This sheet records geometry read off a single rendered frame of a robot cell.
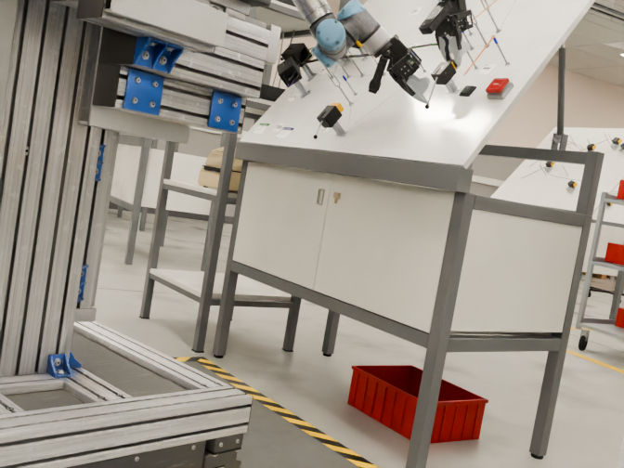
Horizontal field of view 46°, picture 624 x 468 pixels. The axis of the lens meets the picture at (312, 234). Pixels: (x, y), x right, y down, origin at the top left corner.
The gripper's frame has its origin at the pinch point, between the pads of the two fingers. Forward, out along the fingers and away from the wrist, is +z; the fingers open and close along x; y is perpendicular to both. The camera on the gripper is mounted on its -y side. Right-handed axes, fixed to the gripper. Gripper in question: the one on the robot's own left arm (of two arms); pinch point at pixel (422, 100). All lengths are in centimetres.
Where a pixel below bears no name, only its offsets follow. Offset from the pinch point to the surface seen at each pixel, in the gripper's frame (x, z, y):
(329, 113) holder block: 11.2, -14.2, -28.6
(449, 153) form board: -20.6, 12.0, 1.8
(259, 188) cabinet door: 31, -8, -78
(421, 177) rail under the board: -22.2, 12.0, -8.4
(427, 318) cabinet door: -42, 40, -28
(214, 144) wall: 637, -8, -432
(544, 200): 374, 209, -89
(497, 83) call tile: -4.1, 8.9, 20.3
